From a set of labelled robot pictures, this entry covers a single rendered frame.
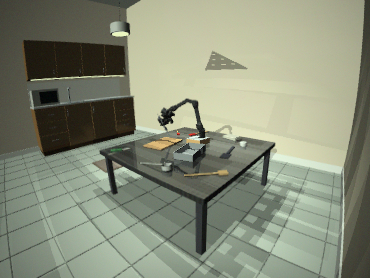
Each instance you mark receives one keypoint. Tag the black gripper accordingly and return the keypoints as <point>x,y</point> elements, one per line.
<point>165,120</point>

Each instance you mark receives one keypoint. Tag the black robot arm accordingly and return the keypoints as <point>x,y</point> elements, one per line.
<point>199,124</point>

